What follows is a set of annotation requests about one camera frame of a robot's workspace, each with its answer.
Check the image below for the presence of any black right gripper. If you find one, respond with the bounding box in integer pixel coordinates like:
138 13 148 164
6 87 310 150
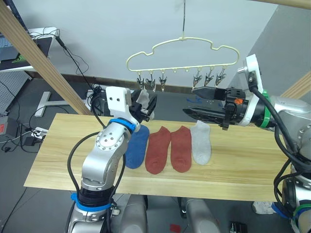
182 86 250 132

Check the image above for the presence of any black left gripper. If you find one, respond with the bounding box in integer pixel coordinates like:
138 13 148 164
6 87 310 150
130 90 158 123

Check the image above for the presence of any grey ankle sock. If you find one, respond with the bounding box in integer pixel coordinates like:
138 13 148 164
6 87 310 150
190 120 212 166
135 88 150 107

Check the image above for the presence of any red ankle sock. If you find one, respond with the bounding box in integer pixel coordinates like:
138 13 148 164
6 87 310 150
144 126 172 175
170 125 193 173

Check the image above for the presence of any metal hanger clip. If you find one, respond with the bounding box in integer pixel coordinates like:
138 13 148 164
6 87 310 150
215 66 227 87
158 69 168 93
192 68 203 89
145 71 156 92
203 67 215 88
136 72 145 91

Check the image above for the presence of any cream plastic clip hanger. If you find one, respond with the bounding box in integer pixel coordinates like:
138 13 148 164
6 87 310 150
126 36 240 73

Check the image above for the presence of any thin metal hanger rod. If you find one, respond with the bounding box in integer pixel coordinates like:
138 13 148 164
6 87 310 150
181 0 187 37

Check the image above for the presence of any blue ankle sock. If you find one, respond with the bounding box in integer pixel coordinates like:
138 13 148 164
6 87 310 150
124 125 150 170

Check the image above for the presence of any white floor power strip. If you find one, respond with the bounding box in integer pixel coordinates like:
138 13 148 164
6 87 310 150
31 127 49 138

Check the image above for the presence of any grey rounded robot leg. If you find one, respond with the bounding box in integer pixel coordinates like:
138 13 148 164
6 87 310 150
186 198 222 233
114 194 148 233

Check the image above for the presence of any black mouse pad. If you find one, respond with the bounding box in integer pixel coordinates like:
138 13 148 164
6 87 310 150
0 36 53 71

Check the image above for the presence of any white sneaker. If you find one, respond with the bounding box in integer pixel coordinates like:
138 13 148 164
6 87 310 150
252 200 276 215

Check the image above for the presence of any white office desk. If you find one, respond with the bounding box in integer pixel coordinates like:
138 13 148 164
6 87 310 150
0 27 71 117

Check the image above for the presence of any grey perforated pegboard panel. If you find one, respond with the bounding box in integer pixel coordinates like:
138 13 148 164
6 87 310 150
0 71 32 115

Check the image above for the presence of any open laptop computer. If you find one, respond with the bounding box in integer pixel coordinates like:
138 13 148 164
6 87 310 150
0 33 19 61

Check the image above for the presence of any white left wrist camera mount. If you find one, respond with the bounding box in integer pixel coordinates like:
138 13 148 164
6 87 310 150
105 86 141 133

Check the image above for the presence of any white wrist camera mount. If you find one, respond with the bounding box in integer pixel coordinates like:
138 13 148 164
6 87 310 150
105 86 141 133
237 54 265 128

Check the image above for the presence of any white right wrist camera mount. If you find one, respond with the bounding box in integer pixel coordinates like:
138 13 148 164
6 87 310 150
237 54 265 128

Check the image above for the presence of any thin black desk cable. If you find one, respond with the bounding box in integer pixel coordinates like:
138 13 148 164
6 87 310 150
29 26 100 93

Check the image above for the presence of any light wooden frame beam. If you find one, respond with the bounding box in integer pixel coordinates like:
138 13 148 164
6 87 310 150
0 0 93 116
247 0 311 10
279 70 311 100

